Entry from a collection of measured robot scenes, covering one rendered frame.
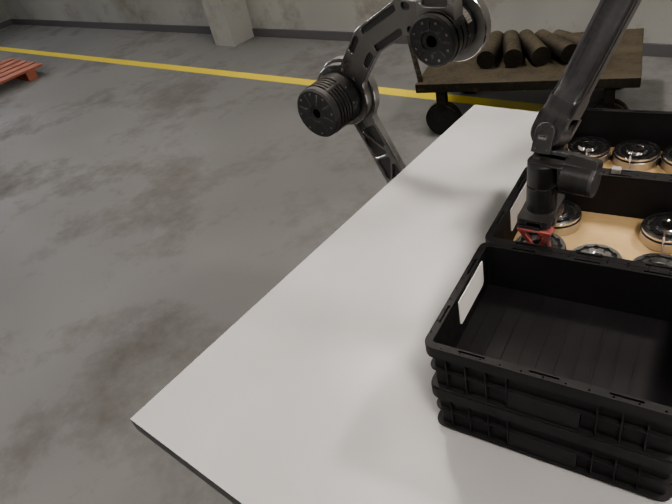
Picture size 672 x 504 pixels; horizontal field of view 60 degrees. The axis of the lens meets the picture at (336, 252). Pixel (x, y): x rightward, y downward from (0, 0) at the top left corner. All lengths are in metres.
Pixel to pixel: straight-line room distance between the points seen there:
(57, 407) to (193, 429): 1.41
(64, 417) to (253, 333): 1.32
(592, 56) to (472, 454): 0.73
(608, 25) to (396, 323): 0.74
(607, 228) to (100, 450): 1.87
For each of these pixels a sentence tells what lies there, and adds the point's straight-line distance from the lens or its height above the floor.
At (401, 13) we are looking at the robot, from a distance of 1.81.
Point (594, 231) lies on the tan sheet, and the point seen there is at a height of 0.83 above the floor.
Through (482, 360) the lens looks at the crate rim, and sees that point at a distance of 0.97.
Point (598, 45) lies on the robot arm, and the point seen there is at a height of 1.27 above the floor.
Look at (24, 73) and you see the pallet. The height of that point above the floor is 0.10.
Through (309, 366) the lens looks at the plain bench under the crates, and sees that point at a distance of 1.33.
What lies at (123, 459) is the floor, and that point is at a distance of 2.33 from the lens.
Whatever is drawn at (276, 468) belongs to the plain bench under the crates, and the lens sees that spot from 1.19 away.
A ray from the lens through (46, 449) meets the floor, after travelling 2.55.
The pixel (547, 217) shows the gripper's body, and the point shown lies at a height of 0.97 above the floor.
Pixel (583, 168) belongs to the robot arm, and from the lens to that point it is 1.12.
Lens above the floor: 1.66
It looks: 37 degrees down
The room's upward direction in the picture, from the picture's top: 14 degrees counter-clockwise
